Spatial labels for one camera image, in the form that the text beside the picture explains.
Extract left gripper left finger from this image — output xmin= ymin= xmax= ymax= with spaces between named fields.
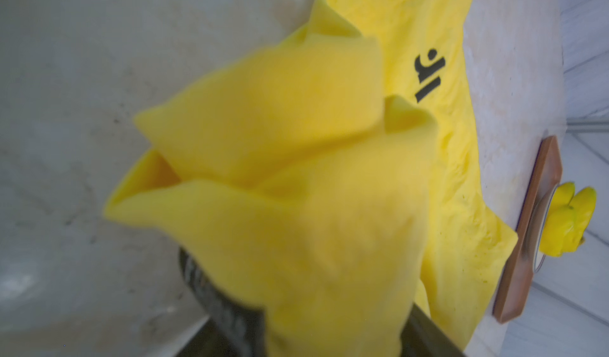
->
xmin=179 ymin=248 xmax=266 ymax=356

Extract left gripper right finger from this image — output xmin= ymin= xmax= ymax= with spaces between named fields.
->
xmin=401 ymin=304 xmax=465 ymax=357

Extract yellow shorts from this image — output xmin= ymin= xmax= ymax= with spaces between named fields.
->
xmin=104 ymin=0 xmax=517 ymax=356

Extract brown wooden tray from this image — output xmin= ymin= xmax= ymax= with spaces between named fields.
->
xmin=493 ymin=136 xmax=562 ymax=324

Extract white patterned plate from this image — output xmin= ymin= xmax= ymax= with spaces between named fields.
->
xmin=524 ymin=184 xmax=558 ymax=274

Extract yellow banana bunch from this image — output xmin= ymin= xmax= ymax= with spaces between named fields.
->
xmin=539 ymin=182 xmax=597 ymax=258

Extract right aluminium corner post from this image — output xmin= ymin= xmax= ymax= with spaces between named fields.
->
xmin=566 ymin=117 xmax=609 ymax=133

